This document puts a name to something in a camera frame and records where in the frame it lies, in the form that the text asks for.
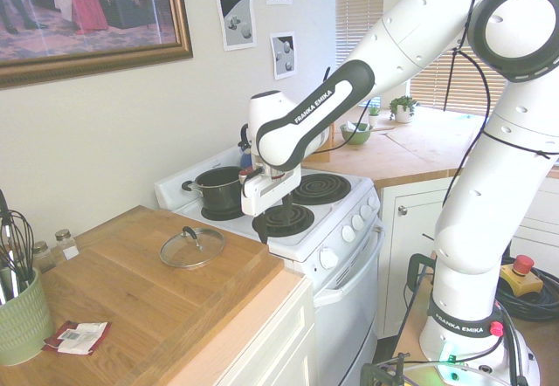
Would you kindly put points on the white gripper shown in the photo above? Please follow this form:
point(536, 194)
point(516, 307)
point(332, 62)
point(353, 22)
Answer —
point(266, 194)

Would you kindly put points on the glass pot lid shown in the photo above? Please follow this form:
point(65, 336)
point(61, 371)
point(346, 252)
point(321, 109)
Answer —
point(183, 255)

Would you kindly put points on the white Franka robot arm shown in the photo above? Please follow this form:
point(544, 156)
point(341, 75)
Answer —
point(480, 185)

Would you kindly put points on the black cooking pot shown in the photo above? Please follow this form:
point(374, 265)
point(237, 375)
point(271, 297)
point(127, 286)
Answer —
point(218, 194)

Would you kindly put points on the small plant in white pot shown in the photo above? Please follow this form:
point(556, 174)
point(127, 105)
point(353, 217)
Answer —
point(374, 117)

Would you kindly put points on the large plant in white pot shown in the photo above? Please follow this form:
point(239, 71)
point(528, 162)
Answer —
point(402, 108)

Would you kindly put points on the white stove knob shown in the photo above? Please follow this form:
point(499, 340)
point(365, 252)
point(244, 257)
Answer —
point(358, 222)
point(348, 234)
point(328, 258)
point(374, 203)
point(366, 212)

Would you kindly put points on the blue kettle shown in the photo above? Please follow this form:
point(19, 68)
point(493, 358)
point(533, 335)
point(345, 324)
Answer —
point(245, 152)

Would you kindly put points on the white electric stove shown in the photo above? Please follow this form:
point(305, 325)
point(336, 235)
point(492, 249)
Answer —
point(349, 298)

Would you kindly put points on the green bowl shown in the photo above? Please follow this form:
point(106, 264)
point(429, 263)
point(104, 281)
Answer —
point(356, 136)

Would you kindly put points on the white cabinet with plain door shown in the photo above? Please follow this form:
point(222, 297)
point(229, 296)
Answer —
point(271, 342)

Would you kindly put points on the round metal cabinet knob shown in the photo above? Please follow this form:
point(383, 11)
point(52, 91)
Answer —
point(402, 210)

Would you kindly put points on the white cabinet with knob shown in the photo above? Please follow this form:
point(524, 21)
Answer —
point(406, 263)

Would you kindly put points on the black table clamp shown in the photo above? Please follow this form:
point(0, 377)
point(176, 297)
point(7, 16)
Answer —
point(380, 370)
point(415, 268)

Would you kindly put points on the glass shaker with label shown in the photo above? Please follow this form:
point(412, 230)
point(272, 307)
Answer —
point(66, 248)

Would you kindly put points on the wide wooden window blind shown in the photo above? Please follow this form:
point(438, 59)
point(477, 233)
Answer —
point(441, 89)

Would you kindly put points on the red sachet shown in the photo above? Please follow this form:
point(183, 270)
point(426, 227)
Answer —
point(98, 340)

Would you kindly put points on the white sachet with barcode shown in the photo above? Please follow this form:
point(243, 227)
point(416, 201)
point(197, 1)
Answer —
point(80, 335)

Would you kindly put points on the narrow wooden window blind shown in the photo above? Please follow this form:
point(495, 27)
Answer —
point(358, 10)

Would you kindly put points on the plain glass shaker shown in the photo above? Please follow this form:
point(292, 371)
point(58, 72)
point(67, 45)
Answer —
point(43, 259)

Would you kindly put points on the yellow emergency stop button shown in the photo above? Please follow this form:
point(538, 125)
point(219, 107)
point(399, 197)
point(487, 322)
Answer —
point(522, 272)

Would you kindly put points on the black whisk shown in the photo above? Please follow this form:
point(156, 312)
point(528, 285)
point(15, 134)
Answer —
point(22, 246)

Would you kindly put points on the green ceramic utensil holder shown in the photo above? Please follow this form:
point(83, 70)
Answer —
point(22, 325)

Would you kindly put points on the gold framed painting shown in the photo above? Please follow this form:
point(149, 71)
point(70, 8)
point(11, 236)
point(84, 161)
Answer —
point(87, 10)

